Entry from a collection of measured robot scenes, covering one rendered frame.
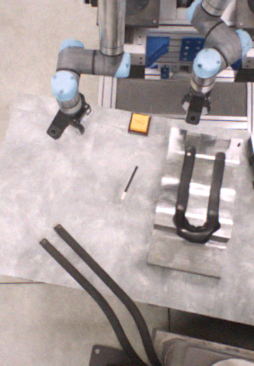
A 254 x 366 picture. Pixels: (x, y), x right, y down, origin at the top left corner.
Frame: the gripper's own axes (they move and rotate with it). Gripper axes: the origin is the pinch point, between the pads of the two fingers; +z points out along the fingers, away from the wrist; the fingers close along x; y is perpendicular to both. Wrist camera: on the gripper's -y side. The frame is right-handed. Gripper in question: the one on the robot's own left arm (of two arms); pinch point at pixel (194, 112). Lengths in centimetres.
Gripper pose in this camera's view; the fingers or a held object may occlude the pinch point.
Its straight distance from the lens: 186.9
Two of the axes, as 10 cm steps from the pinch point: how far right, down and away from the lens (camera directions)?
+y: 3.1, -9.2, 2.5
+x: -9.5, -2.9, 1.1
